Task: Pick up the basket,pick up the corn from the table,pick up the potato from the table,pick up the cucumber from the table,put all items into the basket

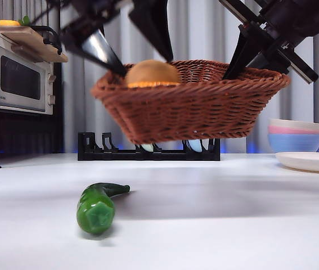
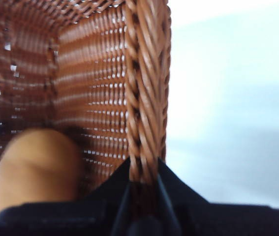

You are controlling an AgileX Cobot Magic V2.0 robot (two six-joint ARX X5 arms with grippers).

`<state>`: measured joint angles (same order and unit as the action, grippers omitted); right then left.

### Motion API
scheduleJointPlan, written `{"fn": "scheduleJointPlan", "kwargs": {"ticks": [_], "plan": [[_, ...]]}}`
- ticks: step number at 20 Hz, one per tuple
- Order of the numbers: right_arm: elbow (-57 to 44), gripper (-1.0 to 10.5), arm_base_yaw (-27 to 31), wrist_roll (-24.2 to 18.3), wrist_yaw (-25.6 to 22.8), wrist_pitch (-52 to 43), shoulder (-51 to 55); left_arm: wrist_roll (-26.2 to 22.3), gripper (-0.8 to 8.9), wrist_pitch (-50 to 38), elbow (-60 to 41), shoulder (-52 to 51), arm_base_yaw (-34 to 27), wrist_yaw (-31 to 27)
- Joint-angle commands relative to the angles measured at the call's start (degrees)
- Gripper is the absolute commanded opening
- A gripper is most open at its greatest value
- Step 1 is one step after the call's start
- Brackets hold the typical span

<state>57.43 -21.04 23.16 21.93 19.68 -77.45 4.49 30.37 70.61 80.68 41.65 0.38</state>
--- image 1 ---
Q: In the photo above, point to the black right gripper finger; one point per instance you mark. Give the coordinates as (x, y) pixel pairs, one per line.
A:
(274, 62)
(240, 53)

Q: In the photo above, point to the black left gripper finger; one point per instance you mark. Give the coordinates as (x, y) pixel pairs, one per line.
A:
(103, 52)
(153, 25)

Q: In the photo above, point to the brown potato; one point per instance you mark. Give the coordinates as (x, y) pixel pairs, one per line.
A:
(150, 71)

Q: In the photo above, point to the brown wicker basket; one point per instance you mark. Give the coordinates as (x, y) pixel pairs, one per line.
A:
(190, 112)

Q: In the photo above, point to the green cucumber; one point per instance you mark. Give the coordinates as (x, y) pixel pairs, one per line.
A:
(93, 213)

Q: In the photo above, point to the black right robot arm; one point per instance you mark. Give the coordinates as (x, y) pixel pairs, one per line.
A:
(311, 17)

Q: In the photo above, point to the grey pleated curtain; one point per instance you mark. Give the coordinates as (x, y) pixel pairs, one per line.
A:
(204, 28)

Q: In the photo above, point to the wooden cutting board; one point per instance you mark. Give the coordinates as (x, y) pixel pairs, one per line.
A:
(34, 42)

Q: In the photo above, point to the green leaf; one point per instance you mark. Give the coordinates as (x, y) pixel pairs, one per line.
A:
(25, 20)

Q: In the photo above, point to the beige bowl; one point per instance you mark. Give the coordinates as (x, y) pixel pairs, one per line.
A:
(300, 124)

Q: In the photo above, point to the pink bowl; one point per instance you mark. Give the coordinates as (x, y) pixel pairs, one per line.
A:
(294, 130)

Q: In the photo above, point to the blue bowl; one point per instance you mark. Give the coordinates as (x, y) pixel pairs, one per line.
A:
(295, 142)

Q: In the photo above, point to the yellow fruit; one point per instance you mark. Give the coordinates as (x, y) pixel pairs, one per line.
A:
(8, 23)

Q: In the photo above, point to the beige toaster oven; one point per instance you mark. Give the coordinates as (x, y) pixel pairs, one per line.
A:
(21, 78)

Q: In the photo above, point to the black dish rack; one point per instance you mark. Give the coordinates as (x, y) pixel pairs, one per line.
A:
(91, 156)

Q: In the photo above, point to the white plate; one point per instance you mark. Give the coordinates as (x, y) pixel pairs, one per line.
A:
(311, 161)

